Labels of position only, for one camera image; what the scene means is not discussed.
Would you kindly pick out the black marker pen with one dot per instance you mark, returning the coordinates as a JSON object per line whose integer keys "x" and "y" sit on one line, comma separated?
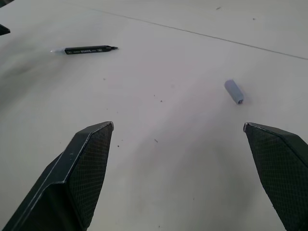
{"x": 84, "y": 50}

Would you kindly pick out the grey pen cap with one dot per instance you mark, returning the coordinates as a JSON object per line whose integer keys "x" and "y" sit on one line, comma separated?
{"x": 234, "y": 91}

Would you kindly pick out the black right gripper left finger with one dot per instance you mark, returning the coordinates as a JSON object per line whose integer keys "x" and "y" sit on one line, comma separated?
{"x": 72, "y": 178}

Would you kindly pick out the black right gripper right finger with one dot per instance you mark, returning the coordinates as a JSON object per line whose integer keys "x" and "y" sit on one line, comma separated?
{"x": 281, "y": 168}

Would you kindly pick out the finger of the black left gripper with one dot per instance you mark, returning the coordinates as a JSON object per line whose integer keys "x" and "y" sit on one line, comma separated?
{"x": 3, "y": 29}

